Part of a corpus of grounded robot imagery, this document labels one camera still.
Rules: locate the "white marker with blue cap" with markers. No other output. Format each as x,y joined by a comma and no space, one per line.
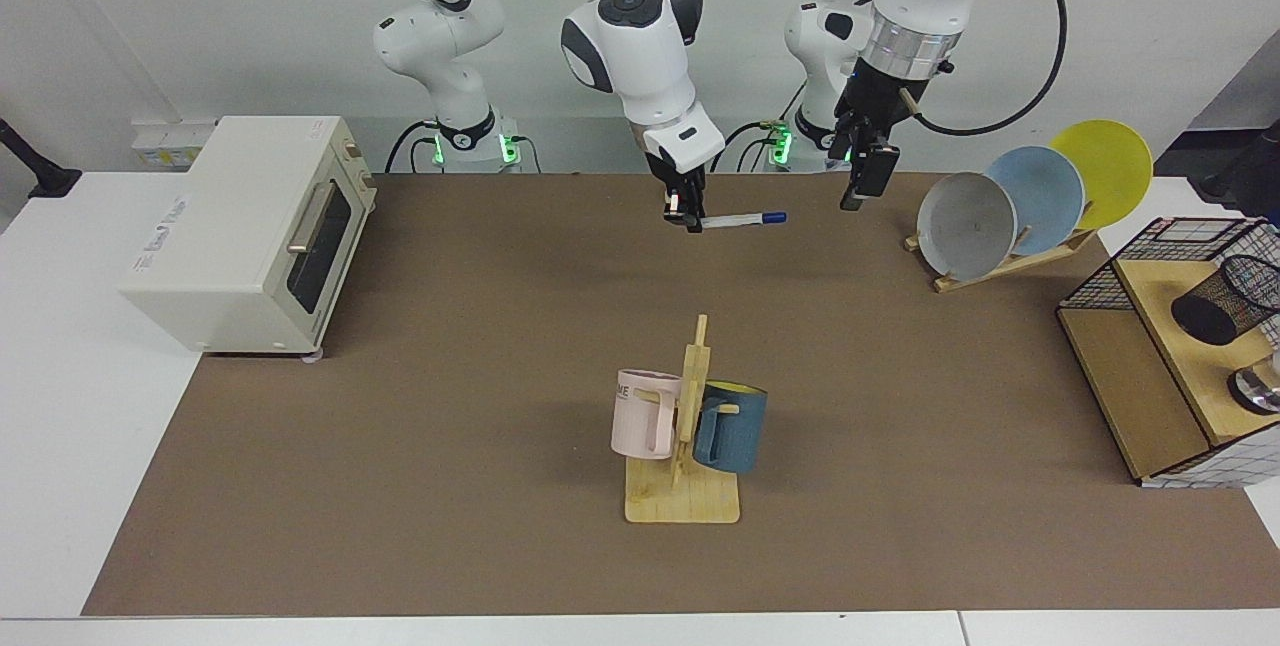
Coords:
740,220

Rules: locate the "black mesh pen holder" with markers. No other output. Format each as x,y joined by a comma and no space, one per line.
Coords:
1205,318

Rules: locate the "grey plate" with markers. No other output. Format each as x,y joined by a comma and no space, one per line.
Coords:
965,231

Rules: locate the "wooden plate rack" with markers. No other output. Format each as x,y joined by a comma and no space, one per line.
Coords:
1010,266

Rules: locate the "light blue plate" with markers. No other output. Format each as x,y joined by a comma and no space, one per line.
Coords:
1045,196

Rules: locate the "pink mug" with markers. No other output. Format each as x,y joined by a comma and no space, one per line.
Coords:
640,416

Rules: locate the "dark blue mug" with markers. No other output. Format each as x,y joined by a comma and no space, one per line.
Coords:
740,431

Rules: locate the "yellow plate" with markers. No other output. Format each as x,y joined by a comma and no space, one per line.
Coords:
1115,166

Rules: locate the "wooden cup stand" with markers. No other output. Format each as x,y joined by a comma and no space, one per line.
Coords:
690,501

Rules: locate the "brown table cloth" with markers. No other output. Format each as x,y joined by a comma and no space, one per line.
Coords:
500,446

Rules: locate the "dark black equipment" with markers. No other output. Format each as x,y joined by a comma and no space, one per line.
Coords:
1250,176

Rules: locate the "round silver metal object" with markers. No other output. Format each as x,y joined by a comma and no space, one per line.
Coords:
1258,391

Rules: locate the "pale toaster oven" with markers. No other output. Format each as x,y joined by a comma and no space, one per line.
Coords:
230,246

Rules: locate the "white wall socket strip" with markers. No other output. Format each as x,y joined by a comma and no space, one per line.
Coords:
170,138

